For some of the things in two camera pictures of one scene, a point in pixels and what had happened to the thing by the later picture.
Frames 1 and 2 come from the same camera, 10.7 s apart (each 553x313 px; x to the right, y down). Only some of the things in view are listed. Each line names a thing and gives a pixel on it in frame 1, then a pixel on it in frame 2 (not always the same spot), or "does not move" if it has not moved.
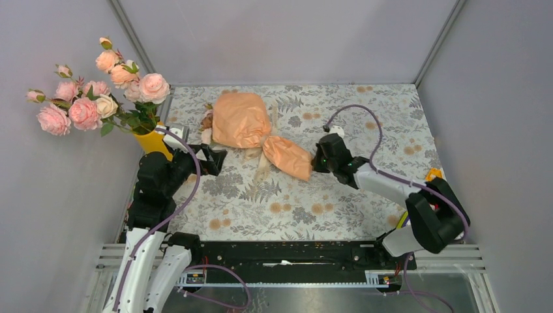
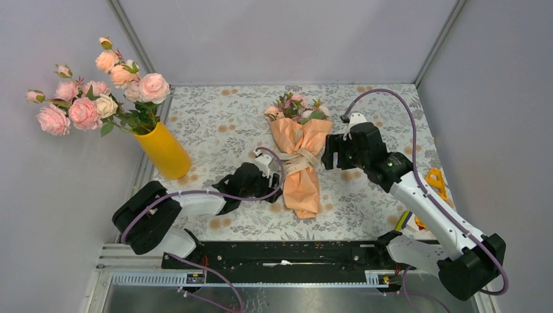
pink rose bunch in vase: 121,97 does not move
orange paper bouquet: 241,120 → 303,128
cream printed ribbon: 263,172 → 298,162
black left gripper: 214,159 → 266,188
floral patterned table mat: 246,199 does not move
